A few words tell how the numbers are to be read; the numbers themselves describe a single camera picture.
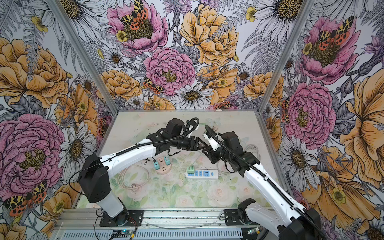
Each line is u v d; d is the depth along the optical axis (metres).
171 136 0.63
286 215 0.40
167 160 0.87
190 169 0.83
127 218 0.70
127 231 0.71
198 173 0.87
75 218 0.77
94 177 0.44
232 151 0.49
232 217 0.74
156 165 0.85
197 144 0.68
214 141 0.66
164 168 0.88
